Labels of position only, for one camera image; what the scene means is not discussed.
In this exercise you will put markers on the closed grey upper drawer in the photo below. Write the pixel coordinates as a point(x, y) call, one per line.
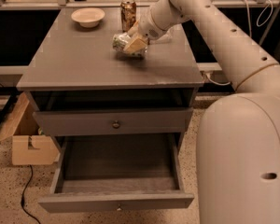
point(77, 123)

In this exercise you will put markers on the brown gold soda can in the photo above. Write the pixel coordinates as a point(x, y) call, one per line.
point(128, 14)

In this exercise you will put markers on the grey wooden drawer cabinet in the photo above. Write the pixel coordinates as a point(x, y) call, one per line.
point(76, 69)

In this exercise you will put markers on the clear plastic water bottle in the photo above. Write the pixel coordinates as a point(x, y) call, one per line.
point(167, 38)

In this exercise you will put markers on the open grey middle drawer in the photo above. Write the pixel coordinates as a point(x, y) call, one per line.
point(117, 173)

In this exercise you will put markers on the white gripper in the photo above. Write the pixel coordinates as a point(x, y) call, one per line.
point(148, 27)

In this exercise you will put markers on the cardboard box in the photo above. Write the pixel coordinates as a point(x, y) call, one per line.
point(28, 145)

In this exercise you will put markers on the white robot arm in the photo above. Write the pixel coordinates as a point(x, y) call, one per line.
point(238, 140)

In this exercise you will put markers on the metal stand pole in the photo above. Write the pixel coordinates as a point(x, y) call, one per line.
point(270, 24)

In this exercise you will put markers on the green white 7up can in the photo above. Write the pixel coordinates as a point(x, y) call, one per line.
point(120, 41)

